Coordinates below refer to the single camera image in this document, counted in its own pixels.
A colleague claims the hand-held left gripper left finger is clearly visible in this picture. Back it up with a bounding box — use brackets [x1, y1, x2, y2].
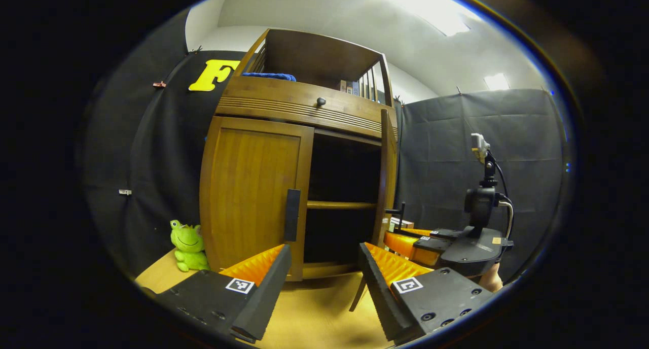
[152, 244, 293, 344]

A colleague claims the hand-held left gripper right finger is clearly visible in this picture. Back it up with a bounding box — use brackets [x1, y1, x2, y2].
[357, 242, 500, 345]

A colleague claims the wooden cabinet door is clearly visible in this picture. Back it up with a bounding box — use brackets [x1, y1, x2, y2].
[349, 110, 406, 311]
[199, 116, 315, 282]

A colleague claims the wooden double-door shoe cabinet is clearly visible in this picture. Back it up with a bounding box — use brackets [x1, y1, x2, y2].
[199, 28, 401, 282]

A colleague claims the wooden inner cabinet shelf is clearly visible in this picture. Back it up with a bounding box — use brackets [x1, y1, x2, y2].
[307, 200, 377, 211]

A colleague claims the wooden cabinet drawer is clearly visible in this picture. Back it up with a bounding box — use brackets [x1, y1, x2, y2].
[215, 76, 399, 139]

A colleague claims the green frog plush toy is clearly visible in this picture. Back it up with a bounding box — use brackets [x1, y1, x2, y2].
[170, 220, 209, 272]

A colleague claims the small ceiling light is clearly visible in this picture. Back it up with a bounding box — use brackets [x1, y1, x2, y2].
[483, 73, 510, 91]

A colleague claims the row of small books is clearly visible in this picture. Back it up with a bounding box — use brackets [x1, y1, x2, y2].
[339, 79, 377, 101]

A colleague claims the blue cloth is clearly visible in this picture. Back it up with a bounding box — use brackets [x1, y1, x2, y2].
[242, 73, 297, 82]

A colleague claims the large ceiling light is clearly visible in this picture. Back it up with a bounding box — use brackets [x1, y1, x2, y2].
[368, 0, 482, 37]

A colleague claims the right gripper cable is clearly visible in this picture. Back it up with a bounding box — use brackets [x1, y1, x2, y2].
[493, 161, 514, 240]

